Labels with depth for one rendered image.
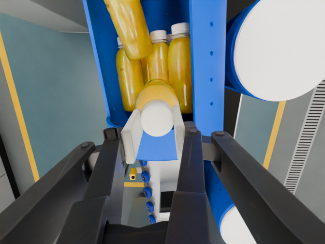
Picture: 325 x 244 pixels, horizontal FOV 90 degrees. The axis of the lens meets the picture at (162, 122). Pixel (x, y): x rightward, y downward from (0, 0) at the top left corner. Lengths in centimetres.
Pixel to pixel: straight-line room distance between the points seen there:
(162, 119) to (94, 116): 153
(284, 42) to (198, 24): 31
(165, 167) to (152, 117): 52
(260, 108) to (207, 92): 150
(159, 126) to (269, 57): 41
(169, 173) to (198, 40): 54
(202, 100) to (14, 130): 205
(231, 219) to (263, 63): 55
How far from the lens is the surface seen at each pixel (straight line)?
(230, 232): 80
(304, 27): 58
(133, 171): 71
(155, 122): 19
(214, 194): 82
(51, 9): 112
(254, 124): 182
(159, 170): 70
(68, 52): 171
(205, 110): 30
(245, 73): 51
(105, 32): 48
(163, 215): 63
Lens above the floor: 149
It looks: 71 degrees down
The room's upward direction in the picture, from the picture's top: 178 degrees counter-clockwise
